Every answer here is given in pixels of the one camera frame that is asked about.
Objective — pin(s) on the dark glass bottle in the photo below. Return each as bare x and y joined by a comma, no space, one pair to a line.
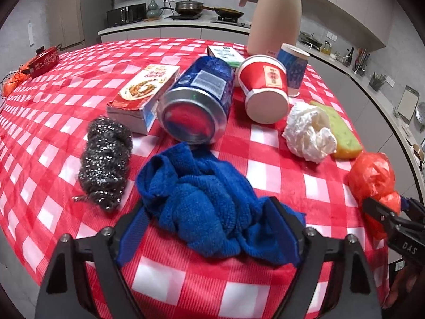
348,57

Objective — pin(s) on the knife and utensil rack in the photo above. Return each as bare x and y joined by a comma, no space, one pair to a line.
360,63

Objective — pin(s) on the gas stove top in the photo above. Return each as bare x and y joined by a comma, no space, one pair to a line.
213,19

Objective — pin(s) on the lidded pot on counter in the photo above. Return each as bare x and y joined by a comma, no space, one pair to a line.
309,40

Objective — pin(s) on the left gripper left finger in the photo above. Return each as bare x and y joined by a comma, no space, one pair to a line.
65,291

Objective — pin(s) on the red white checkered tablecloth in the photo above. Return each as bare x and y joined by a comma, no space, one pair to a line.
43,135

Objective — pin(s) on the blue patterned paper cup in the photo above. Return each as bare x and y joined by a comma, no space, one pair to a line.
295,61

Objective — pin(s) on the right human hand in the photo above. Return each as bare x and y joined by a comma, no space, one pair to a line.
404,282

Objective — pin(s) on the orange bag on table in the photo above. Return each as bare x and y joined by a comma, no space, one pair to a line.
11,82

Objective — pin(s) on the white cutting board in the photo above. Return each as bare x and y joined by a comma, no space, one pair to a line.
407,105

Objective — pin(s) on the steel wool scrubber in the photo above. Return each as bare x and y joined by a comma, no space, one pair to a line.
103,175

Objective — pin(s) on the round metal plate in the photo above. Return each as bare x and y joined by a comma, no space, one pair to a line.
420,113

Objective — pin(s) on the yellow green sponge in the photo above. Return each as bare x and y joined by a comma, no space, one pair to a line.
348,147

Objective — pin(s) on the black utensil holder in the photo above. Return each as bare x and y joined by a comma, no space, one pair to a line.
377,80

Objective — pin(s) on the frying pan on stove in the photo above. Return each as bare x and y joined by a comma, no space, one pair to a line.
225,12

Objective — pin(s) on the crumpled white tissue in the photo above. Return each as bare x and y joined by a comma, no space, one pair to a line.
308,133

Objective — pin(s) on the blue cloth rag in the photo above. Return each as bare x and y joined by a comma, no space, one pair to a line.
210,205

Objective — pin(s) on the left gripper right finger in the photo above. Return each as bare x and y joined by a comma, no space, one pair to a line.
351,290

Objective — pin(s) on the red food box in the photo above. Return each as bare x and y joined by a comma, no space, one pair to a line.
135,104

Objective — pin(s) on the red small pot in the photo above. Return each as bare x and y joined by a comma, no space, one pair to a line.
44,61

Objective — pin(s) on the lidded wok on stove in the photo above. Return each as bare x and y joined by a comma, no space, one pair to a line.
189,7

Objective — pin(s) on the cooking oil bottle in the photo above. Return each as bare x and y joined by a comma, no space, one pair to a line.
326,48

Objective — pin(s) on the white green milk carton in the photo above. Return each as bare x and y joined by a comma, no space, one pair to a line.
228,54

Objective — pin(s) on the beige refrigerator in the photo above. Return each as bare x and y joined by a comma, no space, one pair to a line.
74,24

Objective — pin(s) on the blue soda can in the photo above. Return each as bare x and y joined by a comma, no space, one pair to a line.
197,107

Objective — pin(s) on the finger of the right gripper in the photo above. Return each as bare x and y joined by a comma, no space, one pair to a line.
414,209
377,216

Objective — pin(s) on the red paper cup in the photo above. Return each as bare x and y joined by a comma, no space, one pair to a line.
263,80

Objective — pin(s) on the teal ceramic vase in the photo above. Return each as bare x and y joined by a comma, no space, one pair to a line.
153,11

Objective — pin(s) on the orange plastic bag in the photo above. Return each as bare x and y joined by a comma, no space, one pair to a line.
373,176

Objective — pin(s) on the pink thermos jug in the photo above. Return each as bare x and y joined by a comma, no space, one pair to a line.
274,22

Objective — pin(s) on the black microwave oven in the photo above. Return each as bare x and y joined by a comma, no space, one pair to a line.
126,15

